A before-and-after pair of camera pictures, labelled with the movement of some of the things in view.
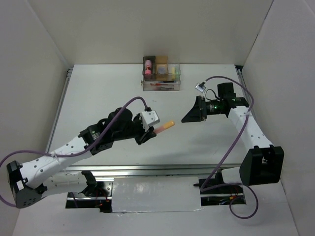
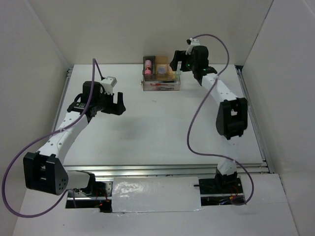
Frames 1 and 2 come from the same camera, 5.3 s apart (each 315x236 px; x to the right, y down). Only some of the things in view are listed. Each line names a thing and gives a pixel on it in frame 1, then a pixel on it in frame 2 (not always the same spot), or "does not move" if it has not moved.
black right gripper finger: (197, 109) to (173, 64)
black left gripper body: (132, 132) to (98, 102)
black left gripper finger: (146, 136) to (119, 107)
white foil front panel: (156, 194) does not move
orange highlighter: (167, 125) to (170, 69)
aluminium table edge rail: (155, 170) does not move
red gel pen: (160, 84) does not move
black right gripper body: (210, 107) to (191, 64)
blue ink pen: (167, 81) does not move
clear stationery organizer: (158, 75) does not move
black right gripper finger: (194, 115) to (178, 56)
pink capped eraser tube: (148, 67) does not move
